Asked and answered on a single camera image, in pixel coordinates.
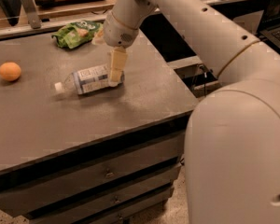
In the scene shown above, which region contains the green snack bag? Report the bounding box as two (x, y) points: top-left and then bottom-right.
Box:
(51, 20), (103, 49)

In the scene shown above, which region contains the metal railing frame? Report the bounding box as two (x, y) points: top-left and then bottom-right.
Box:
(0, 0), (245, 40)

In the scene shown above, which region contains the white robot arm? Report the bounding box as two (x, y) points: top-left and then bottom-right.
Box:
(104, 0), (280, 224)

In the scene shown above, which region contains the orange fruit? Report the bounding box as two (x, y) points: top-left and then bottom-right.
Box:
(0, 62), (21, 81)

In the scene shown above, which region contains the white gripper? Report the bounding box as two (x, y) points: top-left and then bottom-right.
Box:
(91, 11), (139, 87)

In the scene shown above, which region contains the grey drawer cabinet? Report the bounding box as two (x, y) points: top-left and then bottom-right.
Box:
(0, 34), (197, 224)

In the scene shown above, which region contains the clear plastic bottle blue label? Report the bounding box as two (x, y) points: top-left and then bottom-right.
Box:
(54, 64), (116, 95)

